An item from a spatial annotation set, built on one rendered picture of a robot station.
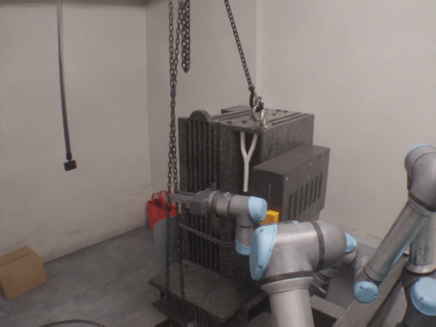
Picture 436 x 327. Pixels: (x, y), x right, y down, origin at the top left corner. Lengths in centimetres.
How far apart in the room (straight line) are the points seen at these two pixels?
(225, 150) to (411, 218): 77
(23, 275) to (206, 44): 254
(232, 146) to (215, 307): 66
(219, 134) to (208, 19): 177
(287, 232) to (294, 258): 6
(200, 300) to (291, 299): 84
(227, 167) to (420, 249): 79
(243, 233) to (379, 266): 44
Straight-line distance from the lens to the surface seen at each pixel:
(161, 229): 186
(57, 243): 368
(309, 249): 75
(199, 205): 112
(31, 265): 326
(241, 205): 109
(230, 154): 140
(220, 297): 155
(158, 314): 183
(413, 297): 117
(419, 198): 99
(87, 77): 344
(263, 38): 275
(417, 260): 124
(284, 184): 122
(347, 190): 252
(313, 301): 195
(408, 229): 102
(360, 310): 194
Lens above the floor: 188
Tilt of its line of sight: 17 degrees down
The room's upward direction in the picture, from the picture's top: straight up
